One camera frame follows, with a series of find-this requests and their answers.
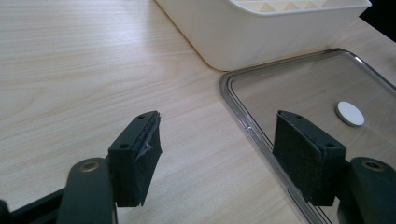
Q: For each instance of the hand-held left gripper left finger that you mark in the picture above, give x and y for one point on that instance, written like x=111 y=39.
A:
x=132 y=161

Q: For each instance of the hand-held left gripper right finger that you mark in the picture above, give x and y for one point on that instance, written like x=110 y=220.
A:
x=306 y=161

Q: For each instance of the clear plastic box lid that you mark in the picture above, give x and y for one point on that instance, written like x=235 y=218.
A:
x=311 y=84

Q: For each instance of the white plastic storage box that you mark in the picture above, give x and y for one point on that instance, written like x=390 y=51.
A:
x=264 y=31

